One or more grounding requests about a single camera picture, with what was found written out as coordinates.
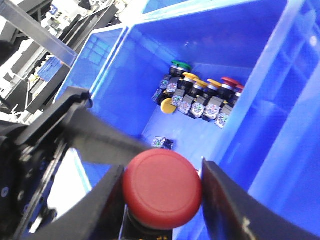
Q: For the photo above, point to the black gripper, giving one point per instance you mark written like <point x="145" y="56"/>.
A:
<point x="29" y="161"/>

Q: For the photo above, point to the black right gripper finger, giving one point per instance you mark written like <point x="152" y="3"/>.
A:
<point x="230" y="213"/>

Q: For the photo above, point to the tall red mushroom button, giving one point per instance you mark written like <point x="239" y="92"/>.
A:
<point x="162" y="191"/>

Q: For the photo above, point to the loose contact block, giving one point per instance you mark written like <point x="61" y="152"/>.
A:
<point x="160" y="142"/>

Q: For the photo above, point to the yellow button lying sideways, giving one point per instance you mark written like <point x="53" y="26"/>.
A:
<point x="164" y="100"/>

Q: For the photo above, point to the blue crate at left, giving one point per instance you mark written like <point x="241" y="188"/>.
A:
<point x="94" y="56"/>

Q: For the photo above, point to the small red mushroom button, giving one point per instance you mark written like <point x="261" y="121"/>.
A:
<point x="238" y="92"/>

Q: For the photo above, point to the yellow button behind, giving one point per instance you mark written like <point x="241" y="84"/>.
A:
<point x="197" y="88"/>

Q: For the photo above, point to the yellow mushroom push button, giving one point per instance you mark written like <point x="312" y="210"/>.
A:
<point x="211" y="90"/>

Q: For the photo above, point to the red mushroom push button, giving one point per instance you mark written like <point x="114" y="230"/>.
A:
<point x="227" y="89"/>

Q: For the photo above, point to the tall yellow mushroom button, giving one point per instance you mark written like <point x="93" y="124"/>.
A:
<point x="186" y="81"/>

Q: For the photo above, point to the blue plastic source crate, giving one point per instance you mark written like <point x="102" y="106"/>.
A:
<point x="270" y="144"/>

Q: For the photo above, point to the green mushroom push button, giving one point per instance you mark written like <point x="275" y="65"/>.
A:
<point x="177" y="68"/>

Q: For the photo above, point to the blue crate behind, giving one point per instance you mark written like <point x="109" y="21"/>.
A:
<point x="153" y="5"/>

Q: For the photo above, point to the aluminium frame beam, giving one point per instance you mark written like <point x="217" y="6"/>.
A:
<point x="33" y="29"/>

